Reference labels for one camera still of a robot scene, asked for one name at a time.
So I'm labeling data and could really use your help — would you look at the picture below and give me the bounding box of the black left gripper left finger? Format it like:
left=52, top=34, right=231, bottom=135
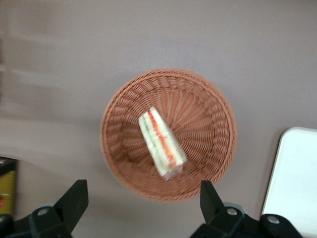
left=29, top=179, right=89, bottom=238

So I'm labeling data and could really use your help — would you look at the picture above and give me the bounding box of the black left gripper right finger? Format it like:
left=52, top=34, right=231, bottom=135
left=190, top=180, right=246, bottom=238

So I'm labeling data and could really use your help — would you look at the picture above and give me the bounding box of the triangle sandwich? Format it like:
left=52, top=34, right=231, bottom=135
left=138, top=106, right=187, bottom=180

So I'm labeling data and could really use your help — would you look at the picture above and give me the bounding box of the round brown wicker basket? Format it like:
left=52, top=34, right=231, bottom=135
left=100, top=68, right=238, bottom=203

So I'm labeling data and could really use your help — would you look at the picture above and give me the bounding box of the cream rectangular tray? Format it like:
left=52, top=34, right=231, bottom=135
left=260, top=126, right=317, bottom=236

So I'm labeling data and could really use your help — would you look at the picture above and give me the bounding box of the black food warmer yellow panel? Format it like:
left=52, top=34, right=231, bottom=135
left=0, top=157, right=19, bottom=217

